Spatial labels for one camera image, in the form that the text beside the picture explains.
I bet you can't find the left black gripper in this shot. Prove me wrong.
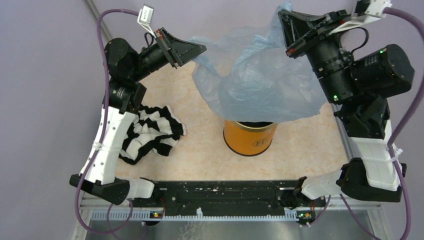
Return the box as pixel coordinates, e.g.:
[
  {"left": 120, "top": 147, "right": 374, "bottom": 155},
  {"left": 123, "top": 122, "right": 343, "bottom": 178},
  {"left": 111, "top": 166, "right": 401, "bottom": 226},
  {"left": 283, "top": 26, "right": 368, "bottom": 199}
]
[{"left": 129, "top": 26, "right": 207, "bottom": 82}]

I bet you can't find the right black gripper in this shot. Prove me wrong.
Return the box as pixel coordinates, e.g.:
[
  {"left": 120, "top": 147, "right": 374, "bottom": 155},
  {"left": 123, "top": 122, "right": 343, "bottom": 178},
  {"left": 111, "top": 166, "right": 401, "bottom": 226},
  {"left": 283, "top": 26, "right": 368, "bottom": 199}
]
[{"left": 278, "top": 9, "right": 359, "bottom": 107}]

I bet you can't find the translucent blue plastic trash bag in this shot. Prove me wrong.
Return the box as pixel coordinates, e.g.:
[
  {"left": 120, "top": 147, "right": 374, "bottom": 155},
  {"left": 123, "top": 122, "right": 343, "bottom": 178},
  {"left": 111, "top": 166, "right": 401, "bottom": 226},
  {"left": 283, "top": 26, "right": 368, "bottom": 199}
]
[{"left": 190, "top": 13, "right": 327, "bottom": 123}]

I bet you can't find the orange gold-rimmed trash bin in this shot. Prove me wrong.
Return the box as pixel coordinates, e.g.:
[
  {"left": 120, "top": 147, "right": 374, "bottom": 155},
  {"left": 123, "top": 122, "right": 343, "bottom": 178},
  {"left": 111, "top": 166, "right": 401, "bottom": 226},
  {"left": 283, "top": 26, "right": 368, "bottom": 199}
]
[{"left": 223, "top": 120, "right": 278, "bottom": 157}]

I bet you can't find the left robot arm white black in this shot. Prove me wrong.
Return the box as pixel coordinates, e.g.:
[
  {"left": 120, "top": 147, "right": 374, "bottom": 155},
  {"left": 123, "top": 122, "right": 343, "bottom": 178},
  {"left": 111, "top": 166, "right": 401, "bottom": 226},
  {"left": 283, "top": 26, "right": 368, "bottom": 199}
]
[{"left": 69, "top": 28, "right": 207, "bottom": 207}]

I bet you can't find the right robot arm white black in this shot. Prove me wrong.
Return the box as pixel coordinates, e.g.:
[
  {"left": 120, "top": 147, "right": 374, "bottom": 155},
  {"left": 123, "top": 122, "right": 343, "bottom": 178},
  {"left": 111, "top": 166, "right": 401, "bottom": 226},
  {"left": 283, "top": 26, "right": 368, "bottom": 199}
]
[{"left": 277, "top": 9, "right": 415, "bottom": 206}]

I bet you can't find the black white striped cloth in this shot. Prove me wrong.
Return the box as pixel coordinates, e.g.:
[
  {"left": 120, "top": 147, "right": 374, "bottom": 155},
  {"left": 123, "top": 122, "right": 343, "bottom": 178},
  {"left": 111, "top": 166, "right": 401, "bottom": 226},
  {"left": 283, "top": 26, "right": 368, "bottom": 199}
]
[{"left": 118, "top": 105, "right": 187, "bottom": 165}]

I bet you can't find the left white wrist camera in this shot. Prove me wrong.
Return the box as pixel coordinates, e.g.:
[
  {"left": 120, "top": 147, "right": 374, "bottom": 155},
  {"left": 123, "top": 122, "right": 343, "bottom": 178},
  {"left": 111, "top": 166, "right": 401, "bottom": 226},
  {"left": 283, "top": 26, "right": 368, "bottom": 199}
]
[{"left": 137, "top": 4, "right": 157, "bottom": 39}]

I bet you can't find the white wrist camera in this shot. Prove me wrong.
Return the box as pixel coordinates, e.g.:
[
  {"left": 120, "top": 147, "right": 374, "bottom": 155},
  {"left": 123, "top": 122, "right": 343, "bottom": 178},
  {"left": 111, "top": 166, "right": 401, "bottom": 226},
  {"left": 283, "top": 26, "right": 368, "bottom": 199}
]
[
  {"left": 137, "top": 4, "right": 157, "bottom": 39},
  {"left": 329, "top": 0, "right": 393, "bottom": 35}
]

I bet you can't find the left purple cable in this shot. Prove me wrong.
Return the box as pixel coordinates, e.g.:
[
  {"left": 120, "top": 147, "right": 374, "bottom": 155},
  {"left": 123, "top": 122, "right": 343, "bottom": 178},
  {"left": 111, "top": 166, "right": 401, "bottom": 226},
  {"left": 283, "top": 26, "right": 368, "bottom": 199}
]
[{"left": 74, "top": 8, "right": 148, "bottom": 240}]

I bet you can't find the left aluminium corner post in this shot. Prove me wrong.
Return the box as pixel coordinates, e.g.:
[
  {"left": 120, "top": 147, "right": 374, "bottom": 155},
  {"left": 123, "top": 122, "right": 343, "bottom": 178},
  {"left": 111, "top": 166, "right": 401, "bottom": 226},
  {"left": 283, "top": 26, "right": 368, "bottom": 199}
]
[{"left": 83, "top": 0, "right": 114, "bottom": 42}]

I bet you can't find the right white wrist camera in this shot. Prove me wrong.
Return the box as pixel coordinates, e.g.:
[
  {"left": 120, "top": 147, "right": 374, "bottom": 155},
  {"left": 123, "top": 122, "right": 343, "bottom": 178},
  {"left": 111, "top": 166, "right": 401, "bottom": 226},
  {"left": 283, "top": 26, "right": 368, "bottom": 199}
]
[{"left": 329, "top": 0, "right": 393, "bottom": 35}]

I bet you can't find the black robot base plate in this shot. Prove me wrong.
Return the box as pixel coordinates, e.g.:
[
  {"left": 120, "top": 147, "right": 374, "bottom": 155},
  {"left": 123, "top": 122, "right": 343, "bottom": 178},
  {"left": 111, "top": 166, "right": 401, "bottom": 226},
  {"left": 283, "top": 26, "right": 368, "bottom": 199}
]
[{"left": 129, "top": 179, "right": 327, "bottom": 217}]

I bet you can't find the white toothed cable duct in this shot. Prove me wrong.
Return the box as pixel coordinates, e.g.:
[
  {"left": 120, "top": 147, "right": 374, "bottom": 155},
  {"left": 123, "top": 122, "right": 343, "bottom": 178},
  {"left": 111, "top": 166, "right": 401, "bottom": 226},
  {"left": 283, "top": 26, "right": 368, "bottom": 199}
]
[{"left": 91, "top": 208, "right": 299, "bottom": 222}]

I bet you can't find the aluminium frame rail front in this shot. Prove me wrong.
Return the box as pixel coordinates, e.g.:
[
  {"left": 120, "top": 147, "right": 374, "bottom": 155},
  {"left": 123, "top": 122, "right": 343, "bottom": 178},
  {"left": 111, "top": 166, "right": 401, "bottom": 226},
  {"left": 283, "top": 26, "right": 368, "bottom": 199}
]
[{"left": 79, "top": 195, "right": 382, "bottom": 213}]

